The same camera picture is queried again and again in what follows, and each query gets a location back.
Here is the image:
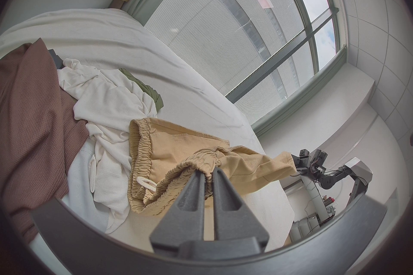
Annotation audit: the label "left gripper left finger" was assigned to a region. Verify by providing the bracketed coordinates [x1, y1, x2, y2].
[149, 170, 207, 257]

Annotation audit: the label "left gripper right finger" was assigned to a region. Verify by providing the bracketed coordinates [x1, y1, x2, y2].
[211, 167, 270, 254]

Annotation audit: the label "tan shorts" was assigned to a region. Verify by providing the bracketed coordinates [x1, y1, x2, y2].
[128, 118, 297, 214]

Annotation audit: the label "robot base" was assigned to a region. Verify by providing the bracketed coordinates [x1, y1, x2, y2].
[289, 216, 323, 240]

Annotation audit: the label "bed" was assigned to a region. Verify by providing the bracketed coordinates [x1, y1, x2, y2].
[0, 0, 292, 252]

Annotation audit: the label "pale blue garment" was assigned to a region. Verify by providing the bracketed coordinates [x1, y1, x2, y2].
[66, 138, 110, 232]

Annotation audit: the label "olive green garment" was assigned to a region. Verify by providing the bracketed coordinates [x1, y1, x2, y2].
[118, 67, 164, 112]

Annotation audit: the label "white garment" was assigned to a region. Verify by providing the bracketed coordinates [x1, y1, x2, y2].
[57, 58, 159, 234]

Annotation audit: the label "window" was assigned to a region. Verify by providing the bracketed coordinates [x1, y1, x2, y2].
[142, 0, 339, 129]

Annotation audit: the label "brown garment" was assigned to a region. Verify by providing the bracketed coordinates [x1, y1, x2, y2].
[0, 38, 89, 242]

